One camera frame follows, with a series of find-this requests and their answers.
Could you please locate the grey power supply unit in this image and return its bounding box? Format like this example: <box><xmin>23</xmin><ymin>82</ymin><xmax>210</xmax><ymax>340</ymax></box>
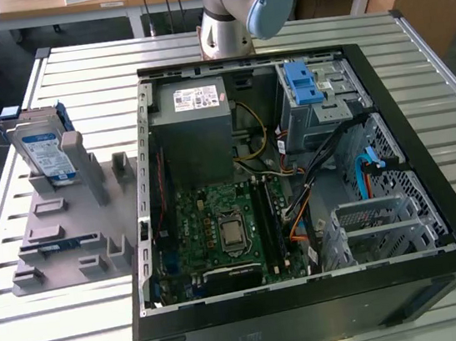
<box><xmin>144</xmin><ymin>73</ymin><xmax>242</xmax><ymax>193</ymax></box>

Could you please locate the grey parts rack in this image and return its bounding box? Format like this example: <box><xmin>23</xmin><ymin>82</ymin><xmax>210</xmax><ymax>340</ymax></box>
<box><xmin>0</xmin><ymin>123</ymin><xmax>154</xmax><ymax>297</ymax></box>

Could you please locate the hard disk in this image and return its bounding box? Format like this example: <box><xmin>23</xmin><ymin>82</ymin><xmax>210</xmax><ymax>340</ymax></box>
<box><xmin>0</xmin><ymin>96</ymin><xmax>83</xmax><ymax>195</ymax></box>

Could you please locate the orange wire bundle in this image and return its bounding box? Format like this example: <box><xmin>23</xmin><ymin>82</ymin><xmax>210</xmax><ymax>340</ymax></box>
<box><xmin>283</xmin><ymin>193</ymin><xmax>318</xmax><ymax>243</ymax></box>

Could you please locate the installed RAM stick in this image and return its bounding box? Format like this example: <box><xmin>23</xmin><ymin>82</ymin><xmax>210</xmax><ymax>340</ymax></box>
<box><xmin>262</xmin><ymin>177</ymin><xmax>291</xmax><ymax>269</ymax></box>

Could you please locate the green motherboard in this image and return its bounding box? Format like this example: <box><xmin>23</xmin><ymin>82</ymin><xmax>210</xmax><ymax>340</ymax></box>
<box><xmin>146</xmin><ymin>168</ymin><xmax>316</xmax><ymax>306</ymax></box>

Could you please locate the red wire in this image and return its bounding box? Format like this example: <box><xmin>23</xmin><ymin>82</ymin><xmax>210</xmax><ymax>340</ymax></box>
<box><xmin>148</xmin><ymin>149</ymin><xmax>173</xmax><ymax>236</ymax></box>

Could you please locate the grey optical drive cage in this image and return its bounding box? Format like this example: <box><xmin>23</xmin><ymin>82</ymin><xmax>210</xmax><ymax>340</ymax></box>
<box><xmin>272</xmin><ymin>51</ymin><xmax>379</xmax><ymax>158</ymax></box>

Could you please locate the blue drive latch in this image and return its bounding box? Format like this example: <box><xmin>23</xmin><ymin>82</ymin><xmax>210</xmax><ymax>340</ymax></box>
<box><xmin>280</xmin><ymin>57</ymin><xmax>325</xmax><ymax>108</ymax></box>

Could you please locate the black graphics card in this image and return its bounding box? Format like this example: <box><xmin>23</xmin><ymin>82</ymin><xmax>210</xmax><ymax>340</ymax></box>
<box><xmin>198</xmin><ymin>260</ymin><xmax>266</xmax><ymax>298</ymax></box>

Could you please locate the silver CPU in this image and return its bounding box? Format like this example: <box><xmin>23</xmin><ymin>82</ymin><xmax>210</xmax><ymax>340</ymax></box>
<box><xmin>220</xmin><ymin>218</ymin><xmax>245</xmax><ymax>247</ymax></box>

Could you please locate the yellow wire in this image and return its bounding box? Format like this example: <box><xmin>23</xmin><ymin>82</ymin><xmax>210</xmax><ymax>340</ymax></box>
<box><xmin>226</xmin><ymin>98</ymin><xmax>272</xmax><ymax>164</ymax></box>

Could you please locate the black PC case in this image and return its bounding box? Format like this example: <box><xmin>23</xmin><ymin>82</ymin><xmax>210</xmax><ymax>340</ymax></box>
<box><xmin>96</xmin><ymin>25</ymin><xmax>456</xmax><ymax>341</ymax></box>

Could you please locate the blue SATA wire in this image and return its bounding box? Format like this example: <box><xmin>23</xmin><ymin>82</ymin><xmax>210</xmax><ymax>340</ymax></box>
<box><xmin>351</xmin><ymin>148</ymin><xmax>392</xmax><ymax>203</ymax></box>

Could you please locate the multicolour disk power wire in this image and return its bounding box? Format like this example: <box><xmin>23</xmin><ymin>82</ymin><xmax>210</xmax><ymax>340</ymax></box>
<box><xmin>359</xmin><ymin>159</ymin><xmax>378</xmax><ymax>202</ymax></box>

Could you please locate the black cable bundle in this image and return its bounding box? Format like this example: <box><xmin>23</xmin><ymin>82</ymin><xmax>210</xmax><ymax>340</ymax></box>
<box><xmin>278</xmin><ymin>111</ymin><xmax>384</xmax><ymax>213</ymax></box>

